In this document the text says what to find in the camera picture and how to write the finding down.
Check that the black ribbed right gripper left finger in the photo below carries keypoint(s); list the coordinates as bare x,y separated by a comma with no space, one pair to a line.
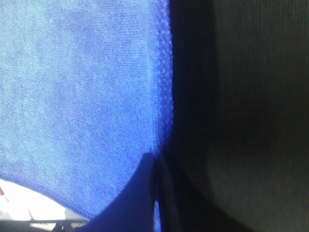
133,209

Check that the blue microfiber towel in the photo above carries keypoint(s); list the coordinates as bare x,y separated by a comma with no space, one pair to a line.
85,91

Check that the black table cloth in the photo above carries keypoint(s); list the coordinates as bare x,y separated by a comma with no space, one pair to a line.
241,107

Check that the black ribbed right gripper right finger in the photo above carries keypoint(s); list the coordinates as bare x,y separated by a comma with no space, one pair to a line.
183,208

